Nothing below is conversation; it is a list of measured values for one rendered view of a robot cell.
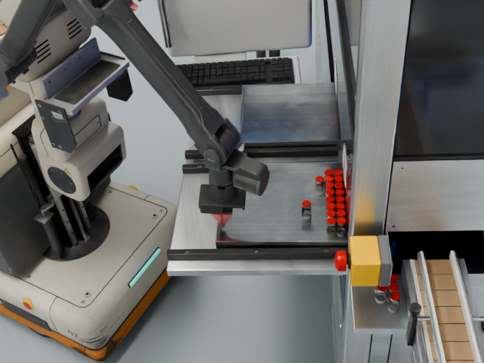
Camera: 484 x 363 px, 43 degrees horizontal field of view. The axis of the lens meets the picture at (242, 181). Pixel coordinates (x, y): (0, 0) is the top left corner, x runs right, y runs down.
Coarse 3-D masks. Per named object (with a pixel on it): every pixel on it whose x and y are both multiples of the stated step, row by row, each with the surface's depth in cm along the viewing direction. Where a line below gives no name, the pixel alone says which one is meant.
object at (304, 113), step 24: (264, 96) 181; (288, 96) 180; (312, 96) 179; (336, 96) 178; (240, 120) 168; (264, 120) 173; (288, 120) 172; (312, 120) 171; (336, 120) 170; (240, 144) 162; (264, 144) 161; (288, 144) 161; (312, 144) 161; (336, 144) 160
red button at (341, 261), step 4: (336, 252) 121; (340, 252) 120; (344, 252) 120; (336, 256) 120; (340, 256) 119; (344, 256) 119; (336, 260) 119; (340, 260) 119; (344, 260) 119; (348, 260) 120; (336, 264) 119; (340, 264) 119; (344, 264) 119; (336, 268) 120; (340, 268) 119; (344, 268) 119
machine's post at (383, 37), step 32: (384, 0) 88; (384, 32) 92; (384, 64) 96; (384, 96) 100; (384, 128) 105; (384, 160) 109; (352, 192) 119; (384, 192) 115; (352, 224) 122; (384, 224) 121; (352, 352) 154
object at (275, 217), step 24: (288, 168) 155; (312, 168) 155; (336, 168) 154; (264, 192) 152; (288, 192) 152; (312, 192) 151; (240, 216) 147; (264, 216) 146; (288, 216) 146; (312, 216) 145; (216, 240) 138; (240, 240) 142; (264, 240) 141; (288, 240) 141; (312, 240) 140; (336, 240) 139
